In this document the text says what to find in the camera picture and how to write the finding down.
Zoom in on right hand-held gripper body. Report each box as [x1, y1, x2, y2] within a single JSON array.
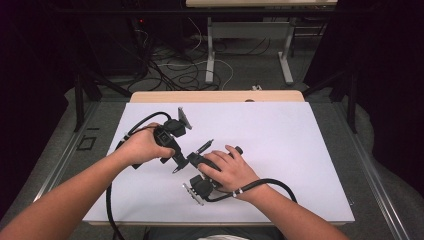
[[182, 174, 223, 207]]

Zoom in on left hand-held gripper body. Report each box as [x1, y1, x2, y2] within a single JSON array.
[[153, 106, 193, 168]]

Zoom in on black pen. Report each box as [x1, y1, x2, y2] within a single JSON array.
[[196, 139, 215, 155]]

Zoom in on person's left hand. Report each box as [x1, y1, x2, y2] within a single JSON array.
[[114, 123, 175, 166]]

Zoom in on person's right hand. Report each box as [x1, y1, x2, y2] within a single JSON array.
[[198, 145, 264, 201]]

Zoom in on person's white shirt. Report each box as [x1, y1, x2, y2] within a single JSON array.
[[196, 234, 252, 240]]

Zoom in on light wooden table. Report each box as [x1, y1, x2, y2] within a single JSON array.
[[129, 89, 306, 104]]

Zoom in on white table mat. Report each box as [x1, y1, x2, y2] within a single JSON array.
[[81, 101, 356, 224]]

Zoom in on black square floor socket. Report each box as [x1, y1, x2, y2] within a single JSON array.
[[76, 135, 98, 152]]

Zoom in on desk with white legs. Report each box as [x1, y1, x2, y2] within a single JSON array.
[[185, 0, 338, 86]]

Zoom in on black metal stand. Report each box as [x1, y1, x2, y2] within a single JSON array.
[[301, 66, 360, 134], [72, 63, 133, 133]]

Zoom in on dark curtain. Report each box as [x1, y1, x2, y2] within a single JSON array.
[[0, 0, 81, 216], [303, 0, 424, 198]]

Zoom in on left hand-held gripper black cable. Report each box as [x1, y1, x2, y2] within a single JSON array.
[[105, 111, 173, 240]]

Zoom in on hand-held gripper black cable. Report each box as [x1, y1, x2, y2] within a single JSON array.
[[203, 178, 298, 204], [105, 111, 173, 240]]

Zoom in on black floor cable bundle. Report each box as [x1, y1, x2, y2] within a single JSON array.
[[131, 19, 272, 93]]

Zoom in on right hand-held gripper black cable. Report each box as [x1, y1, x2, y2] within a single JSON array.
[[203, 178, 298, 204]]

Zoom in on white floor cable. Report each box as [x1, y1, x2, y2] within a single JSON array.
[[156, 16, 235, 91]]

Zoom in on grey metal floor rail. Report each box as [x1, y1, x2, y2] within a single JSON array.
[[333, 101, 412, 240], [33, 101, 101, 203]]

